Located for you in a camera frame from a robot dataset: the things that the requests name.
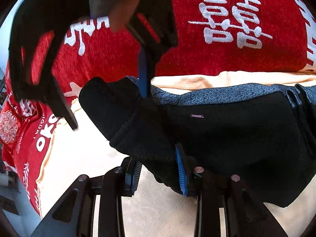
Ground red embroidered cushion left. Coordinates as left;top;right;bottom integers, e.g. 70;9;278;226
1;99;38;155

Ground black pants with grey trim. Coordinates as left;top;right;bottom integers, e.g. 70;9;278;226
79;77;315;207

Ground cream cloth sheet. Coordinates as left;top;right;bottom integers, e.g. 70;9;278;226
36;71;315;236

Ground red blanket with white characters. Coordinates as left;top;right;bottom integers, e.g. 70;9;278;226
2;0;315;209

